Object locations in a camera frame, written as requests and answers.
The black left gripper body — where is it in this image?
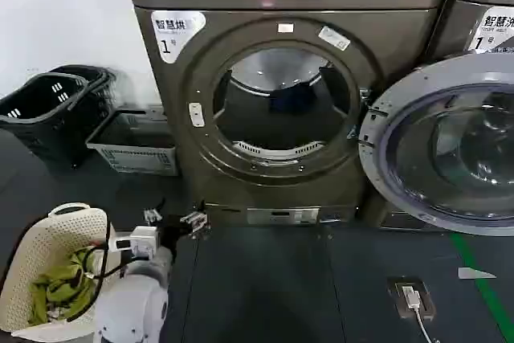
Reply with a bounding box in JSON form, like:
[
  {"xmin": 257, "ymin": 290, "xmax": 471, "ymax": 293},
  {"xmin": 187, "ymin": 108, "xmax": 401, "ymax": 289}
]
[{"xmin": 157, "ymin": 214, "xmax": 193, "ymax": 259}]

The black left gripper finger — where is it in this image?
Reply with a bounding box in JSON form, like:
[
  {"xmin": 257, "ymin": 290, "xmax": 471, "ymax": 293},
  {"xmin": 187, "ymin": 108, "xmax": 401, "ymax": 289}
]
[
  {"xmin": 179, "ymin": 199, "xmax": 211, "ymax": 239},
  {"xmin": 143, "ymin": 198, "xmax": 167, "ymax": 224}
]

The grey plastic crate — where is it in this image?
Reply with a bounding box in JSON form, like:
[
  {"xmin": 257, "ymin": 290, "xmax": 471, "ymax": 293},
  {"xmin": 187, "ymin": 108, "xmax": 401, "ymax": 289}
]
[{"xmin": 85, "ymin": 106, "xmax": 180, "ymax": 178}]

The white perforated laundry basket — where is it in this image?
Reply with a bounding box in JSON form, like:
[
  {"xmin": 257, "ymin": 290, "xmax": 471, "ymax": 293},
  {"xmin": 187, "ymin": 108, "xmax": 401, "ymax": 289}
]
[{"xmin": 0, "ymin": 202, "xmax": 121, "ymax": 338}]

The green garment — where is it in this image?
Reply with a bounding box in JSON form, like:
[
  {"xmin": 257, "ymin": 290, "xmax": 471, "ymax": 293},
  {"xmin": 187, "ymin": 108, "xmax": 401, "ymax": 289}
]
[{"xmin": 29, "ymin": 247, "xmax": 100, "ymax": 316}]

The black plastic basket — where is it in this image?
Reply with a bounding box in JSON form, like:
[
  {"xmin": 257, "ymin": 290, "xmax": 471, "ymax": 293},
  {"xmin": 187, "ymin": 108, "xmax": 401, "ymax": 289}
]
[
  {"xmin": 0, "ymin": 71, "xmax": 110, "ymax": 170},
  {"xmin": 49, "ymin": 64, "xmax": 117, "ymax": 119}
]

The dark garment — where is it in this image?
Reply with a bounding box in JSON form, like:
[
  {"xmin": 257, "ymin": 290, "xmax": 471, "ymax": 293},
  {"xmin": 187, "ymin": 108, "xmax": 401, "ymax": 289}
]
[{"xmin": 267, "ymin": 84, "xmax": 324, "ymax": 115}]

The white number label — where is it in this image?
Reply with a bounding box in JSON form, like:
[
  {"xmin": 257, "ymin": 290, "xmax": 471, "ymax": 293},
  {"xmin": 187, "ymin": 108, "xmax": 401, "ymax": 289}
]
[
  {"xmin": 473, "ymin": 6, "xmax": 514, "ymax": 55},
  {"xmin": 150, "ymin": 10, "xmax": 207, "ymax": 65}
]

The round glass dryer door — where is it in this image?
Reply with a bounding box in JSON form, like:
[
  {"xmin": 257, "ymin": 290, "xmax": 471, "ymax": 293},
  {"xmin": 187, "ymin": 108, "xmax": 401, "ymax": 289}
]
[{"xmin": 357, "ymin": 50, "xmax": 514, "ymax": 236}]

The black floor socket box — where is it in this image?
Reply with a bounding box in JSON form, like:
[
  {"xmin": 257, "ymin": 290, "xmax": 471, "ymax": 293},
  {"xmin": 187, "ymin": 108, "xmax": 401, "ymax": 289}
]
[{"xmin": 386, "ymin": 276, "xmax": 438, "ymax": 319}]

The green floor tape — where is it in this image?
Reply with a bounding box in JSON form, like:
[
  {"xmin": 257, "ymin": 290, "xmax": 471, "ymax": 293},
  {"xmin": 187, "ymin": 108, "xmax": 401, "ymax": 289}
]
[{"xmin": 448, "ymin": 231, "xmax": 514, "ymax": 342}]

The grey washing machine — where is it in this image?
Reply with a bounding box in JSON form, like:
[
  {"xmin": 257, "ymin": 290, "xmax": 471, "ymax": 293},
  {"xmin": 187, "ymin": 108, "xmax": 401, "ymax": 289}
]
[{"xmin": 377, "ymin": 0, "xmax": 514, "ymax": 232}]

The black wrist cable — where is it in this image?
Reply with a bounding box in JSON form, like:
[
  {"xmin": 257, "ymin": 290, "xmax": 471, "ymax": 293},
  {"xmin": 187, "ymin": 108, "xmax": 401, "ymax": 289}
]
[{"xmin": 66, "ymin": 220, "xmax": 136, "ymax": 323}]

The white plug with cable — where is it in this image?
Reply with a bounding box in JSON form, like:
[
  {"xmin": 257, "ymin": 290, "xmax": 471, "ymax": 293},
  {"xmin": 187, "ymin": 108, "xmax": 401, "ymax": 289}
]
[{"xmin": 396, "ymin": 284, "xmax": 434, "ymax": 343}]

